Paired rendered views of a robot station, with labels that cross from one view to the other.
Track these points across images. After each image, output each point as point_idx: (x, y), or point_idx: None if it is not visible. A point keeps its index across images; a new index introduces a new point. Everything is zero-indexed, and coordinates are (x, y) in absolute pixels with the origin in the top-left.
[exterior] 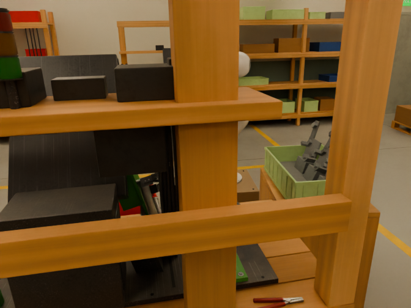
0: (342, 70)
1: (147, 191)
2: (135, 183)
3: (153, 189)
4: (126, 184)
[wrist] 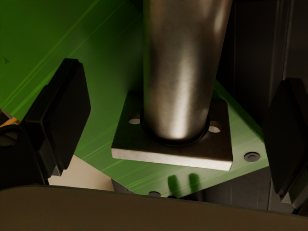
0: None
1: (218, 62)
2: (223, 92)
3: (69, 114)
4: (254, 68)
